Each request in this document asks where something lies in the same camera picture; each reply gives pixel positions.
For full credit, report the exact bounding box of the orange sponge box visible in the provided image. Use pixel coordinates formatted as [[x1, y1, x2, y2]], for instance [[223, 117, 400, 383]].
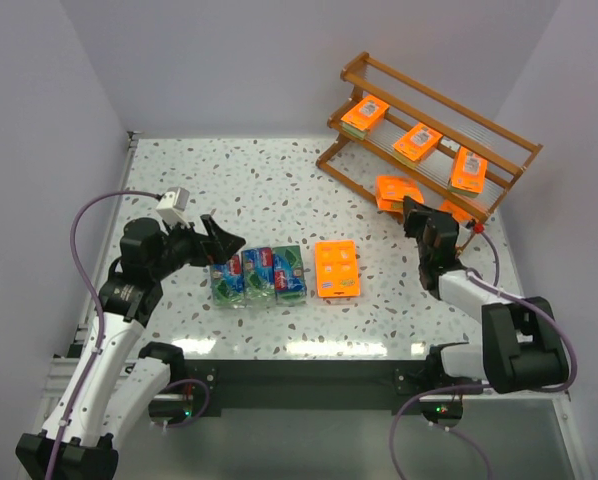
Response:
[[392, 123, 442, 168], [438, 200, 474, 225], [341, 95, 389, 139], [447, 146, 488, 198]]

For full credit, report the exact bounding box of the green sponge pack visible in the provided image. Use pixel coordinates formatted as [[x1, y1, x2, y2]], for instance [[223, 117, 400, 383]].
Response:
[[272, 245, 307, 305]]

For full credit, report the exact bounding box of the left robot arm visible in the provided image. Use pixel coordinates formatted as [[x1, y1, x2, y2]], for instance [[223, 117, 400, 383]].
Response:
[[15, 215, 246, 479]]

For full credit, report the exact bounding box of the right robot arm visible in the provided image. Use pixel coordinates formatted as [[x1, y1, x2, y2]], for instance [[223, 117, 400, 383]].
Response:
[[403, 197, 578, 394]]

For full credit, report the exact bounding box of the wooden shelf rack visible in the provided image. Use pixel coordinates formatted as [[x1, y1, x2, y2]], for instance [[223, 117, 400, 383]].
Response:
[[316, 52, 543, 226]]

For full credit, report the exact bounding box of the blue sponge pack middle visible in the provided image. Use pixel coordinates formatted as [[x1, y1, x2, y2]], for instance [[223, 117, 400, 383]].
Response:
[[241, 247, 276, 305]]

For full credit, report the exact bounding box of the blue sponge pack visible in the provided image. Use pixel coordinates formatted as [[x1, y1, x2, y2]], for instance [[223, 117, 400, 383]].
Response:
[[210, 255, 245, 308], [241, 247, 276, 305]]

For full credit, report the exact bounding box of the blue sponge pack left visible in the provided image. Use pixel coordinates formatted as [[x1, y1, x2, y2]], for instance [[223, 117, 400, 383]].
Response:
[[210, 255, 245, 308]]

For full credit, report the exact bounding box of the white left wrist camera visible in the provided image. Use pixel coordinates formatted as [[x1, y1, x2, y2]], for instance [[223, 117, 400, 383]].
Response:
[[156, 187, 190, 228]]

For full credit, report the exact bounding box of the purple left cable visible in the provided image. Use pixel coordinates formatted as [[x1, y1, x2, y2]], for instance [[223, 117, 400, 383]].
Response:
[[43, 190, 213, 480]]

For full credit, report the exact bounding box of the black table base frame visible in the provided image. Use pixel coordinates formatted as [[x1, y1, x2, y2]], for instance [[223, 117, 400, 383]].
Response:
[[149, 359, 484, 420]]

